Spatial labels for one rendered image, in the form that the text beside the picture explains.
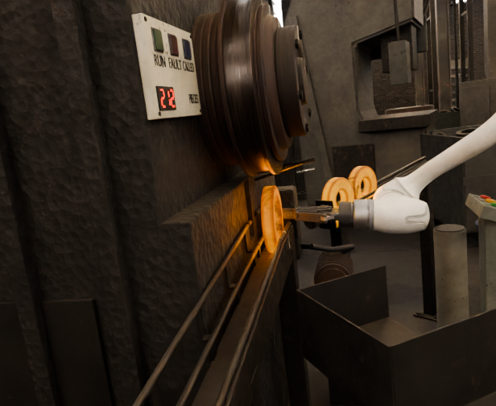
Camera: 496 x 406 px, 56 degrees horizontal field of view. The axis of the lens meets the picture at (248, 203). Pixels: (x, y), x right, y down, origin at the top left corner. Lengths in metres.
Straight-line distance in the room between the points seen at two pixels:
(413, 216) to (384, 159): 2.56
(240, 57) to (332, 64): 2.92
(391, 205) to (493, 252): 0.77
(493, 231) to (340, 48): 2.33
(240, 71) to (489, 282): 1.40
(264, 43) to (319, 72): 2.88
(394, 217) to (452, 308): 0.77
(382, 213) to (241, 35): 0.62
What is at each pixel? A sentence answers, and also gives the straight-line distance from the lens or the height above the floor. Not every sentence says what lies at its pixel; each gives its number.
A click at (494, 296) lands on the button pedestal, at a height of 0.23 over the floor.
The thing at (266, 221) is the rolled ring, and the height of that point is 0.77.
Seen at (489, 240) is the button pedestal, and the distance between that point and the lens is 2.05.
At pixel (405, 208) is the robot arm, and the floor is 0.74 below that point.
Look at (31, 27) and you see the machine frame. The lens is 0.98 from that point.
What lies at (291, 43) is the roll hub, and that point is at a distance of 1.17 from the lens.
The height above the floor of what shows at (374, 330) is 0.61.
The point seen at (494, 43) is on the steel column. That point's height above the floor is 1.74.
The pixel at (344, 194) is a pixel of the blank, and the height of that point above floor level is 0.72.
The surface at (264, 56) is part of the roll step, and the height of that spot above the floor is 1.17.
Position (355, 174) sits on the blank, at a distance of 1.81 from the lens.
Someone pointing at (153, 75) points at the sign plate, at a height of 1.14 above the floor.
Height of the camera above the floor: 1.05
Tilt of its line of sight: 11 degrees down
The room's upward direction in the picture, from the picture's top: 7 degrees counter-clockwise
